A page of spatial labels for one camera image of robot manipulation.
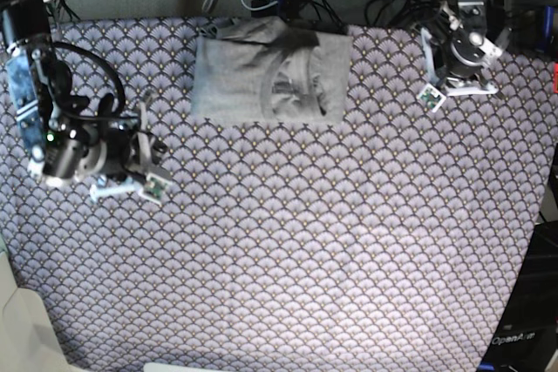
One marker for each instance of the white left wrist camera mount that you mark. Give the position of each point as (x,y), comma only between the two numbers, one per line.
(438,90)

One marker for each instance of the light grey T-shirt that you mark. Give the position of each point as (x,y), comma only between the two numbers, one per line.
(263,70)

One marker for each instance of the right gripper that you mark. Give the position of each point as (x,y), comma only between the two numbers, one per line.
(116,155)

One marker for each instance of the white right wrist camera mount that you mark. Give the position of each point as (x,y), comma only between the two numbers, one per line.
(158,179)

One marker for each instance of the white plastic bin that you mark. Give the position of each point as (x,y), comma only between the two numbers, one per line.
(28,341)

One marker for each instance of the black OpenArm box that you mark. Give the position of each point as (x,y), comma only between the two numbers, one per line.
(526,337)

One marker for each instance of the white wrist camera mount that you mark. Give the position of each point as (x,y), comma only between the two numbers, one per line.
(438,90)
(158,179)

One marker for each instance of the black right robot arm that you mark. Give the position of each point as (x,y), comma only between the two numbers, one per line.
(64,144)

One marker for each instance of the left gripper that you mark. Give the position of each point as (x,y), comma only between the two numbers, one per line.
(461,59)

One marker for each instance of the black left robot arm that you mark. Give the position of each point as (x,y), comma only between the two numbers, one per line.
(469,19)

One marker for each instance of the patterned fan-print tablecloth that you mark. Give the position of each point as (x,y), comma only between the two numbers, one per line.
(389,242)

